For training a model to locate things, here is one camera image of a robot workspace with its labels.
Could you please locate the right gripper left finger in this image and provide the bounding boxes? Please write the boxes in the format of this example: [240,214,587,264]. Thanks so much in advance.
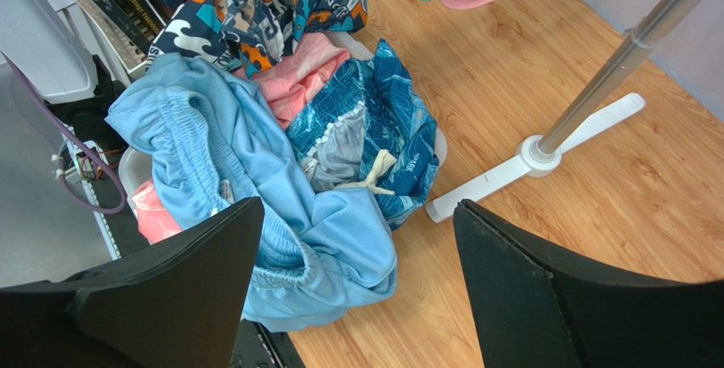
[1,197,264,367]

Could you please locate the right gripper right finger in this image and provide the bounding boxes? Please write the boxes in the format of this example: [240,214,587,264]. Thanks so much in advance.
[453,200,723,367]

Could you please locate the light blue shorts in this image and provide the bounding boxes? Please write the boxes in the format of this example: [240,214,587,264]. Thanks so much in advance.
[106,53,398,331]

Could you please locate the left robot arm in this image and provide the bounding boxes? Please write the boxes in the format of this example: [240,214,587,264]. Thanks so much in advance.
[1,0,127,150]

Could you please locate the dark blue patterned shorts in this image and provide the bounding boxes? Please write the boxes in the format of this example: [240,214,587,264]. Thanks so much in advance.
[286,39,439,229]

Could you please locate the colorful patterned shorts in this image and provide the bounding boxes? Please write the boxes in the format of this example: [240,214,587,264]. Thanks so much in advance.
[147,0,368,76]

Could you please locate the metal clothes rack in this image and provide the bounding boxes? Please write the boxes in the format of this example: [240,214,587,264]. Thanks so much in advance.
[425,0,702,223]

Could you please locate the pink garment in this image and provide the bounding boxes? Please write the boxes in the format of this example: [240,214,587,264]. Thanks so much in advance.
[252,33,351,129]

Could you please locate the white file organizer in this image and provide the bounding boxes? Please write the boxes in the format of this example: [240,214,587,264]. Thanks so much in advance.
[39,0,154,80]

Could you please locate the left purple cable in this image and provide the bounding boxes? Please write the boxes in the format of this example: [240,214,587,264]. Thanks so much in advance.
[0,54,129,216]

